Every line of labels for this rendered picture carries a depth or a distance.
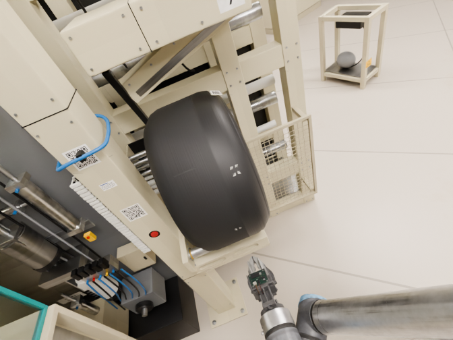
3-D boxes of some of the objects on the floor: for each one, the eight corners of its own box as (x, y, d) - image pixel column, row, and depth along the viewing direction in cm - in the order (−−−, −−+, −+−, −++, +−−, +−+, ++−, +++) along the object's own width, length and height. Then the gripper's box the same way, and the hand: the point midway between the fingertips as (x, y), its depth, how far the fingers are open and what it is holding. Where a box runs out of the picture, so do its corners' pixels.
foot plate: (212, 329, 173) (210, 328, 171) (203, 291, 192) (203, 289, 191) (248, 314, 173) (247, 312, 171) (236, 276, 192) (236, 276, 191)
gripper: (284, 300, 69) (259, 241, 87) (254, 313, 69) (234, 251, 87) (290, 313, 74) (265, 255, 92) (262, 325, 74) (242, 264, 92)
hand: (253, 260), depth 90 cm, fingers closed
